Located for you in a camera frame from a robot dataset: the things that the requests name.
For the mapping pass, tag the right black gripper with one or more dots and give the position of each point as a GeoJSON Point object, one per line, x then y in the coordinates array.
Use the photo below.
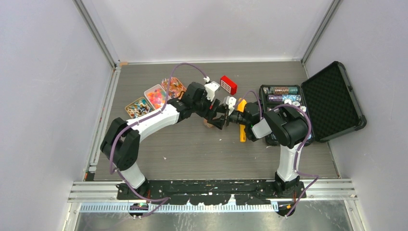
{"type": "Point", "coordinates": [219, 122]}

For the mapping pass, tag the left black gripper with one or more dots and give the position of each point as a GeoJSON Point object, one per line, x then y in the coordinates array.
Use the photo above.
{"type": "Point", "coordinates": [207, 113]}

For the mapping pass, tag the clear plastic jar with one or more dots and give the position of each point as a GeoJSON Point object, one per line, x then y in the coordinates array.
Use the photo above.
{"type": "Point", "coordinates": [207, 124]}

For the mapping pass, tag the yellow plastic scoop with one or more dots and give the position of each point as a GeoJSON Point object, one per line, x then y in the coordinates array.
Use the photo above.
{"type": "Point", "coordinates": [240, 107]}

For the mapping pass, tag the white tray of gummy candies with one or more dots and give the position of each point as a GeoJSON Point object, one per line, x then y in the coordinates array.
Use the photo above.
{"type": "Point", "coordinates": [156, 96]}

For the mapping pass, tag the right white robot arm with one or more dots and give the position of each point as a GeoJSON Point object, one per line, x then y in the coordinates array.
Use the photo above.
{"type": "Point", "coordinates": [290, 126]}

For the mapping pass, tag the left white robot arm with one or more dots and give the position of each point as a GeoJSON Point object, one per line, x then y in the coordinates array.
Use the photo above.
{"type": "Point", "coordinates": [122, 139]}

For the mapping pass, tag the yellow tray of wrapped candies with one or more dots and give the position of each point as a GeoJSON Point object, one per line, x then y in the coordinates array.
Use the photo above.
{"type": "Point", "coordinates": [139, 107]}

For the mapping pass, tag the red toy brick block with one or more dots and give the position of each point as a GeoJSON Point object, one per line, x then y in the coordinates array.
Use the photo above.
{"type": "Point", "coordinates": [228, 85]}

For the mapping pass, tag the pink tray of lollipops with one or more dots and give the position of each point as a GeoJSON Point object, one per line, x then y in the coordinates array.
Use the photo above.
{"type": "Point", "coordinates": [176, 87]}

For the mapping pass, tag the black poker chip case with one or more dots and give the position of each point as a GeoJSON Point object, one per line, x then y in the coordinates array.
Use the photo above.
{"type": "Point", "coordinates": [327, 98]}

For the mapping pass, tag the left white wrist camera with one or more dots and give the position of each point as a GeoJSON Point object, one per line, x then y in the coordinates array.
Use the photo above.
{"type": "Point", "coordinates": [211, 87]}

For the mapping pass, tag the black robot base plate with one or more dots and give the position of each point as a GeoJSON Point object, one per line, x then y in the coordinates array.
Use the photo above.
{"type": "Point", "coordinates": [210, 192]}

